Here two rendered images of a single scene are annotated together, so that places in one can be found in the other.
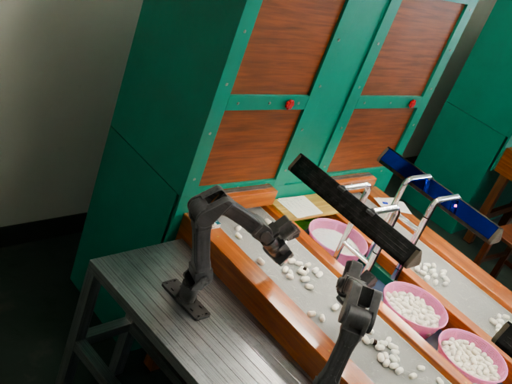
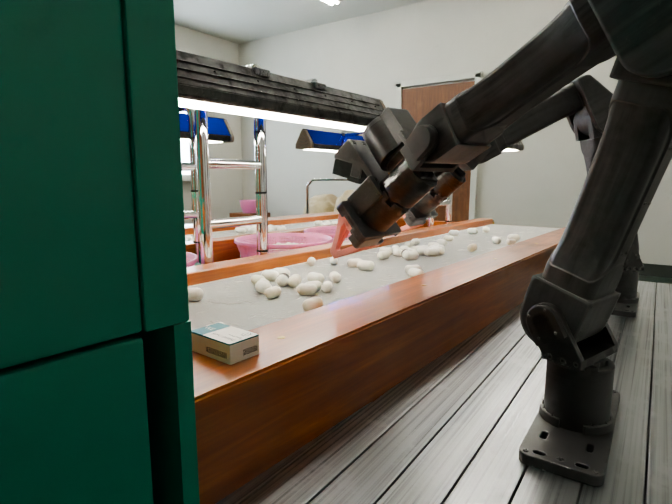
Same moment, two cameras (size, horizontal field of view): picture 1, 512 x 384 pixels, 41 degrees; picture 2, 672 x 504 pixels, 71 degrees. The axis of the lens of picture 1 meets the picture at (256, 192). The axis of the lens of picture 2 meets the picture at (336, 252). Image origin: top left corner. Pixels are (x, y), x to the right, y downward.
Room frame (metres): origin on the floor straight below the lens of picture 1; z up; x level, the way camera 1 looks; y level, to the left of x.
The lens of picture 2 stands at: (2.18, 0.54, 0.93)
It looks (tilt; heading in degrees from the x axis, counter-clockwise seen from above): 9 degrees down; 268
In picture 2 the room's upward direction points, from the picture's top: straight up
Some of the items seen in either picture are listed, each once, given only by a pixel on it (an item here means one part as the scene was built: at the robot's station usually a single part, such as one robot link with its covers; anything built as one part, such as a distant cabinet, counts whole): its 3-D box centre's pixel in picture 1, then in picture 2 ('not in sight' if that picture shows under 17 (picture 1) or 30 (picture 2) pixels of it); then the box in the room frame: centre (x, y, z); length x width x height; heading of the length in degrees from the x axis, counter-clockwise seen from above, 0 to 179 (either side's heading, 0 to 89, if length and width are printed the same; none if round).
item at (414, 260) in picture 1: (353, 206); (286, 97); (2.24, -0.34, 1.08); 0.62 x 0.08 x 0.07; 50
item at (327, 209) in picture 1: (305, 206); not in sight; (2.70, -0.22, 0.77); 0.33 x 0.15 x 0.01; 140
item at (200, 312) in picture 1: (188, 291); (577, 391); (1.91, 0.09, 0.71); 0.20 x 0.07 x 0.08; 54
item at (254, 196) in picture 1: (244, 196); not in sight; (2.48, 0.03, 0.83); 0.30 x 0.06 x 0.07; 140
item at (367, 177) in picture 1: (350, 183); not in sight; (3.00, -0.40, 0.83); 0.30 x 0.06 x 0.07; 140
